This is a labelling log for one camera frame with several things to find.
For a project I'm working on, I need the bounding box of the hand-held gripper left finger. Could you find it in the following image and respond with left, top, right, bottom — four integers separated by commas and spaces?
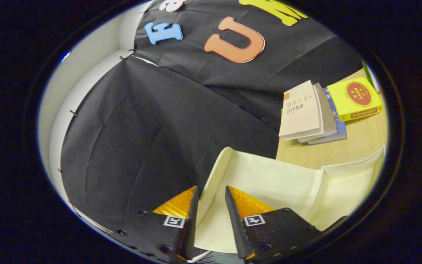
108, 186, 200, 264

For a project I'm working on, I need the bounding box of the grey book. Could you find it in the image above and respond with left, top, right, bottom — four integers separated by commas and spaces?
297, 82, 338, 143

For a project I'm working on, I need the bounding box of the black backdrop cloth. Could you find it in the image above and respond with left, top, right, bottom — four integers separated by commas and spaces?
60, 0, 365, 235

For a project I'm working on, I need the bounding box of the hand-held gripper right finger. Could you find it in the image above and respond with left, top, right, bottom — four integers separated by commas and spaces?
225, 186, 323, 263

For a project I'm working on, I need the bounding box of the beige book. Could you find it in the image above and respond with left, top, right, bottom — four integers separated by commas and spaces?
279, 80, 324, 140

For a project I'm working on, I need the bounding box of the blue book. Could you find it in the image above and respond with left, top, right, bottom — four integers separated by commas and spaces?
308, 87, 347, 146

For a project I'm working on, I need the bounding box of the cream fabric storage box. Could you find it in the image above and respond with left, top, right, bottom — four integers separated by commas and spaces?
193, 147, 385, 253

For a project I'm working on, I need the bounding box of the yellow book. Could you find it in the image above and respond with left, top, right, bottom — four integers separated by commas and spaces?
327, 77, 384, 122

